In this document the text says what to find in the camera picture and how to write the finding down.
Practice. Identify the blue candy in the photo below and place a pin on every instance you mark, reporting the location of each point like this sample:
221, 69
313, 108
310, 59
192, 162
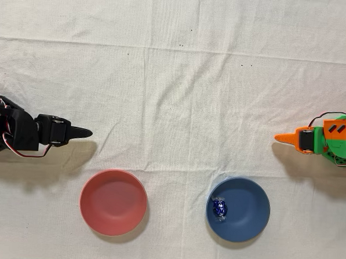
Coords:
219, 208

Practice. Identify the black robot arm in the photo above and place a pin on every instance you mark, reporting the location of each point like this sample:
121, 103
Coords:
22, 130

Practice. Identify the pink bowl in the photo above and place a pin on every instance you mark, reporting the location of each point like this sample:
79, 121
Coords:
113, 202

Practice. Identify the blue bowl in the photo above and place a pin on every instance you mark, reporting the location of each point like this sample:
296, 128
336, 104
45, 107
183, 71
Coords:
244, 210

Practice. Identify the white creased tablecloth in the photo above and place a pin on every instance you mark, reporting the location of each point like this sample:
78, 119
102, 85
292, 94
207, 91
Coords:
175, 77

